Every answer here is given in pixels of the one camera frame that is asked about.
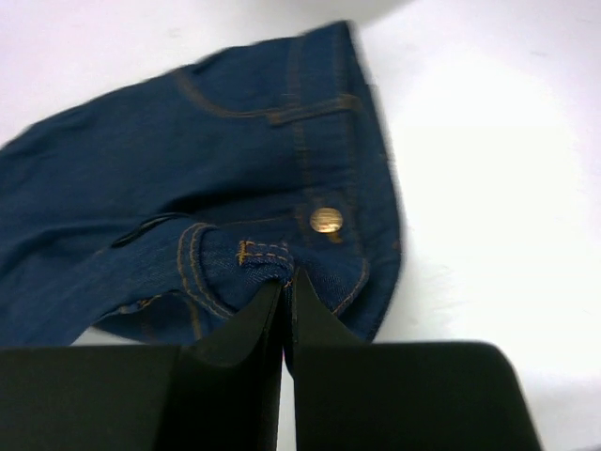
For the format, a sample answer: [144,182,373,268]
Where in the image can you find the blue denim trousers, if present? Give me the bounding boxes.
[1,22,401,347]

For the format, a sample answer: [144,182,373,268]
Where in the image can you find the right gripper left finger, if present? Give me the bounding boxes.
[1,282,281,450]

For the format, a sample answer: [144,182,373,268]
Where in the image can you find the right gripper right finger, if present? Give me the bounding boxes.
[291,271,541,451]

